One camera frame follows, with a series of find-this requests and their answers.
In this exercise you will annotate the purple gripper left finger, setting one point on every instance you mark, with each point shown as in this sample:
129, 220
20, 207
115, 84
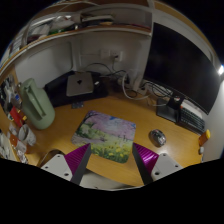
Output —
77, 161

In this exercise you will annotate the orange small container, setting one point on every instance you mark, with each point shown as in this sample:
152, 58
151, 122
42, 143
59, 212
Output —
204, 137

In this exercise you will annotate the grey computer mouse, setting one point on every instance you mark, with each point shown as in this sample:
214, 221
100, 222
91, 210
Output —
157, 137

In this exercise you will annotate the black monitor stand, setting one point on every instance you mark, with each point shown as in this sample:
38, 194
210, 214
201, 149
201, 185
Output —
169, 109

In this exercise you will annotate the black computer monitor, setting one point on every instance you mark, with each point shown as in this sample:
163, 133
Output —
179, 65

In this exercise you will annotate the silver mac mini computer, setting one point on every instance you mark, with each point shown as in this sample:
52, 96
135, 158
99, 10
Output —
79, 84

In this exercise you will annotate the black box under computer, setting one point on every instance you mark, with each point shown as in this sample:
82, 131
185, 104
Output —
56, 90

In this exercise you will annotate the green plastic water jug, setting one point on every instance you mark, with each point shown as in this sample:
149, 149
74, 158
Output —
36, 105

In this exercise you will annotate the black keyboard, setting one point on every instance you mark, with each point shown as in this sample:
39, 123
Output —
191, 121

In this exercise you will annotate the white cup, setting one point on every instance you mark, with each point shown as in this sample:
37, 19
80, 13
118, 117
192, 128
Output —
26, 135

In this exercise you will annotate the floral landscape mouse pad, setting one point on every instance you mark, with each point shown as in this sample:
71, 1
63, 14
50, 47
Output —
110, 137

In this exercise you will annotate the white wall socket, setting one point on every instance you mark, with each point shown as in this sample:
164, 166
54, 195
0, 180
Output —
117, 55

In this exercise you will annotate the red small box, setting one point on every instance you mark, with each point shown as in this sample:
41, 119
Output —
15, 115

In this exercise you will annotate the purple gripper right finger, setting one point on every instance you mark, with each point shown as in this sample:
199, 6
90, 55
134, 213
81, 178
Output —
145, 160

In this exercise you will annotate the white wall shelf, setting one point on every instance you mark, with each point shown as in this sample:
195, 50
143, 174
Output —
80, 8

